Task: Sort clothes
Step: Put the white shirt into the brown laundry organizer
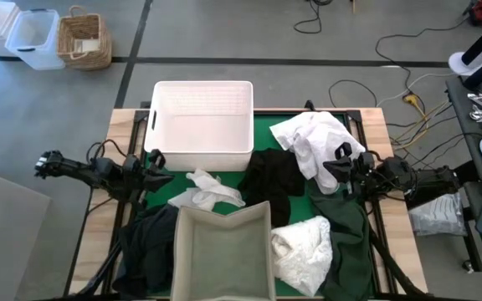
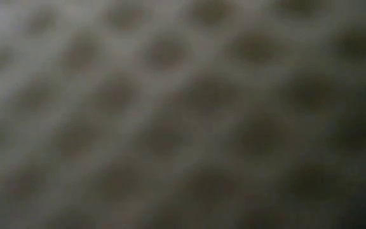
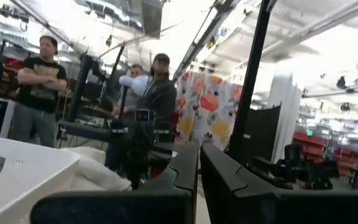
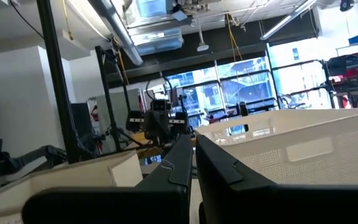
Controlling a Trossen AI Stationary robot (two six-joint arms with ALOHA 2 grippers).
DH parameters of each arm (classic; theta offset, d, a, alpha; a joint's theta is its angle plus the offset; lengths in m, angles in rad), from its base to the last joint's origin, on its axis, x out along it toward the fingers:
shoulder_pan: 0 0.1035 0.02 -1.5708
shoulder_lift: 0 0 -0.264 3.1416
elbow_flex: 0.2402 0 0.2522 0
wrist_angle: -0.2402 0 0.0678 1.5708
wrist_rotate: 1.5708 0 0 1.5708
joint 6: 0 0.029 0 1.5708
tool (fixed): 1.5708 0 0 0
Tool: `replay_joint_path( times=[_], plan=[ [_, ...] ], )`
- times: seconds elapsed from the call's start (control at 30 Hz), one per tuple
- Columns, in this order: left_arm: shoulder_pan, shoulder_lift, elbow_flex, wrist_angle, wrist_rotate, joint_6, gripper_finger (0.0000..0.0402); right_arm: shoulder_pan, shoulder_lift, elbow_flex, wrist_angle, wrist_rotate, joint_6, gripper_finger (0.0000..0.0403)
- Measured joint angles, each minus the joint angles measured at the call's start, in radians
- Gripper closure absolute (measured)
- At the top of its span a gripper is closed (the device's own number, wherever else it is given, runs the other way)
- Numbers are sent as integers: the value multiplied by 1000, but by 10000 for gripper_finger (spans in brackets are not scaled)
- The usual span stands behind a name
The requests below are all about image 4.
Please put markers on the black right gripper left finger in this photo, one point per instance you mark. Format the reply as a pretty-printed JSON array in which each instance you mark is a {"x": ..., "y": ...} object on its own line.
[{"x": 120, "y": 205}]

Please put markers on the grey ceiling duct pipe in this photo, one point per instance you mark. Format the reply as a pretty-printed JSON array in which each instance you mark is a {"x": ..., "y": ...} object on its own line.
[{"x": 120, "y": 28}]

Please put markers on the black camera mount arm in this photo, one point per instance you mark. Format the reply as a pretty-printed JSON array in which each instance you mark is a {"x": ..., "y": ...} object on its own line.
[{"x": 26, "y": 158}]

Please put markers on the black aluminium frame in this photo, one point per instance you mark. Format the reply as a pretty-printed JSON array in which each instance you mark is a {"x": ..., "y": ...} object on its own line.
[{"x": 57, "y": 93}]

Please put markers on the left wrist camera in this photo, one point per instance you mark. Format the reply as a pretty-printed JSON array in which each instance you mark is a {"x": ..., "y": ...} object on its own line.
[{"x": 160, "y": 105}]

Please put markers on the large glass window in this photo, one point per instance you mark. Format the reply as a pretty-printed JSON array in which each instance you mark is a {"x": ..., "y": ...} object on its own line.
[
  {"x": 244, "y": 90},
  {"x": 300, "y": 81}
]

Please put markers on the clear plastic storage tote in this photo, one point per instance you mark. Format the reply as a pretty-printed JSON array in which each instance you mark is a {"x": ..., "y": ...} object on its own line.
[
  {"x": 157, "y": 42},
  {"x": 154, "y": 7}
]

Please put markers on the grey partition panel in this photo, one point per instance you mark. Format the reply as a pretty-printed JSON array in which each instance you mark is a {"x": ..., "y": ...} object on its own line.
[{"x": 126, "y": 105}]

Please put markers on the black tripod stand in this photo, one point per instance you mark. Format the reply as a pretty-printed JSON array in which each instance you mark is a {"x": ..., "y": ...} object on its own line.
[{"x": 107, "y": 102}]

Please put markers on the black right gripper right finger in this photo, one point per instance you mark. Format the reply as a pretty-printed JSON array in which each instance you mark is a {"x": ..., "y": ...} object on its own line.
[{"x": 259, "y": 205}]

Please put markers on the white pendant lamp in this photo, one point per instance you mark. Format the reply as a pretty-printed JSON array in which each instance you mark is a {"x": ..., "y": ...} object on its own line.
[{"x": 203, "y": 47}]

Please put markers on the long ceiling light fixture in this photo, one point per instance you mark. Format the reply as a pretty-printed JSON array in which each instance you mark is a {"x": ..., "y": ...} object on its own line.
[{"x": 286, "y": 20}]

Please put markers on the white perforated plastic laundry basket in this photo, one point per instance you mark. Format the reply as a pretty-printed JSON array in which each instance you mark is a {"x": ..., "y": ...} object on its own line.
[{"x": 306, "y": 130}]

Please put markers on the beige fabric storage bin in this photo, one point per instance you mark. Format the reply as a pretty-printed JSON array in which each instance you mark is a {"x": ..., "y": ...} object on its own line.
[{"x": 73, "y": 174}]

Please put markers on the shelf rack with red items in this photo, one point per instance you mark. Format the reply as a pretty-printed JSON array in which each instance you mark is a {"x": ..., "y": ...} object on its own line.
[{"x": 353, "y": 74}]

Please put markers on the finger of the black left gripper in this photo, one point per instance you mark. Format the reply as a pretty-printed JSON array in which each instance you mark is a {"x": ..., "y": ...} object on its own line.
[
  {"x": 150, "y": 127},
  {"x": 162, "y": 127}
]

